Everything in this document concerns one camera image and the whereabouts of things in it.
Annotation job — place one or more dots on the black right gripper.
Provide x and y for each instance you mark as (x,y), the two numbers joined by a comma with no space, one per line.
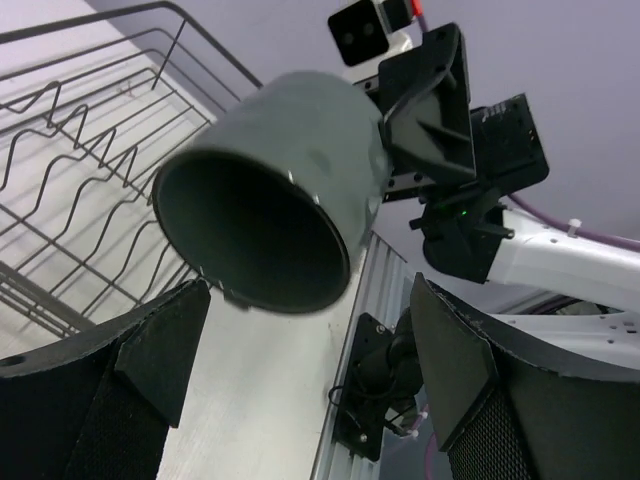
(457,162)

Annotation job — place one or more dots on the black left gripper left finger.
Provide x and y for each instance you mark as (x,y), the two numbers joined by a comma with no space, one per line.
(99,404)

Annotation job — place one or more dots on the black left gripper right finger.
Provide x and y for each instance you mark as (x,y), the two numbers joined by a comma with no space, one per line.
(507,405)

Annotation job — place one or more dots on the grey ceramic mug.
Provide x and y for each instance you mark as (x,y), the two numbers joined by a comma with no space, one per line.
(274,203)

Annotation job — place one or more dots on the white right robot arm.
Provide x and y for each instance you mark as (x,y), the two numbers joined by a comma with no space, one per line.
(563,259)

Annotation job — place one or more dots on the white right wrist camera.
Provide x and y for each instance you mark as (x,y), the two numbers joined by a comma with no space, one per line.
(368,32)

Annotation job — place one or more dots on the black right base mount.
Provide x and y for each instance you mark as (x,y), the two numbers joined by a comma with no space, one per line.
(379,390)

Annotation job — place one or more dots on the aluminium mounting rail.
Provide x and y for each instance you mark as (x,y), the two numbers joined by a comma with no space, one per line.
(382,290)

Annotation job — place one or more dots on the black wire dish rack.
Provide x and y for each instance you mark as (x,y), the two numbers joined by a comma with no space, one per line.
(92,103)

